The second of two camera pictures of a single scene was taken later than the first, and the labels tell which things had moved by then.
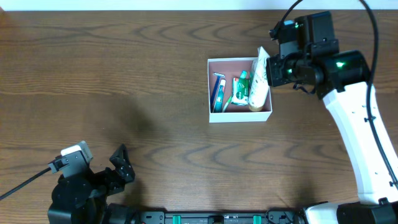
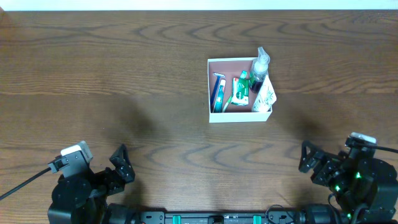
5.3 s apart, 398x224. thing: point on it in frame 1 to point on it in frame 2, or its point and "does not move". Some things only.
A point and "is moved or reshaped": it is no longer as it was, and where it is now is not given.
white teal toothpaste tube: x=219 y=102 does not move
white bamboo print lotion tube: x=259 y=93 is moved or reshaped
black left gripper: x=109 y=178 does not move
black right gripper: x=277 y=70 to x=325 y=170
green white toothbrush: x=243 y=74 does not move
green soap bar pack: x=240 y=91 does not move
